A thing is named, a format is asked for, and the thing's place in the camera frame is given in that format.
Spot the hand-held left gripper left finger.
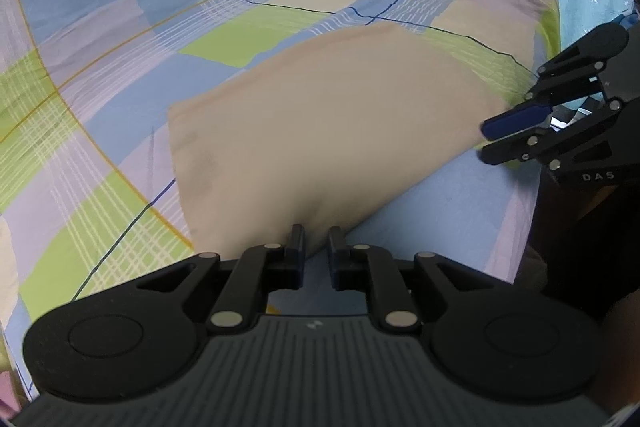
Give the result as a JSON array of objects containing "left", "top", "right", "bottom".
[{"left": 135, "top": 223, "right": 307, "bottom": 335}]

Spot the checked blanket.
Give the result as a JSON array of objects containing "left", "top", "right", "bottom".
[{"left": 0, "top": 0, "right": 561, "bottom": 408}]

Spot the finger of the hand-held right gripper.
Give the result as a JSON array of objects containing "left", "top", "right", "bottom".
[
  {"left": 477, "top": 99, "right": 626, "bottom": 172},
  {"left": 481, "top": 23, "right": 631, "bottom": 141}
]

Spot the beige cloth garment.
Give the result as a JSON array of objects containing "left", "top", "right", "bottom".
[{"left": 166, "top": 23, "right": 516, "bottom": 258}]

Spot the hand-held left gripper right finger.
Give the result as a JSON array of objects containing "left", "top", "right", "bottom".
[{"left": 327, "top": 227, "right": 493, "bottom": 335}]

